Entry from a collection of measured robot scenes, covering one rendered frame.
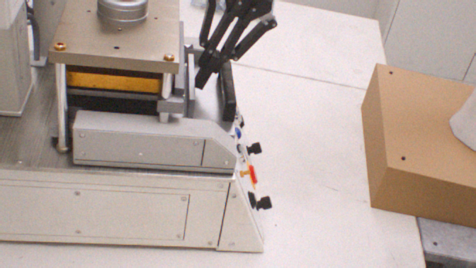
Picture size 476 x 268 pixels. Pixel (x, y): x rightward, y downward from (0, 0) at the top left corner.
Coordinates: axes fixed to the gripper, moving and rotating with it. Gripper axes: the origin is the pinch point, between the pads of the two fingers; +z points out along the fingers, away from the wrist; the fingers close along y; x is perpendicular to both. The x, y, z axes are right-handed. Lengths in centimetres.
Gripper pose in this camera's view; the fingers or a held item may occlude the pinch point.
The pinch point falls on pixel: (207, 69)
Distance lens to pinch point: 97.5
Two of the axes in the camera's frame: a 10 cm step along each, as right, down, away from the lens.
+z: -4.8, 7.2, 5.0
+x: -0.9, -6.1, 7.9
